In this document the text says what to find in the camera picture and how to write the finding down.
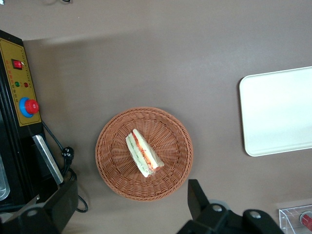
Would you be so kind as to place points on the cream plastic tray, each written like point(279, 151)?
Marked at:
point(278, 112)

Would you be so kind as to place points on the triangle sandwich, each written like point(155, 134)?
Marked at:
point(143, 152)

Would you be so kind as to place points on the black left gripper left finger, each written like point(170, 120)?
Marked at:
point(48, 214)

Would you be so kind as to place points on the black sealing machine yellow panel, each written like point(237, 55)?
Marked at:
point(24, 73)

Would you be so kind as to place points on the clear acrylic bottle rack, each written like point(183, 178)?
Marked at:
point(290, 217)

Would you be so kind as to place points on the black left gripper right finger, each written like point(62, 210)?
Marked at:
point(212, 221)

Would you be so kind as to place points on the clear metal-rimmed container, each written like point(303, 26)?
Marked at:
point(3, 180)

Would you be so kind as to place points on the round brown wicker basket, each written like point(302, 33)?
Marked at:
point(114, 168)

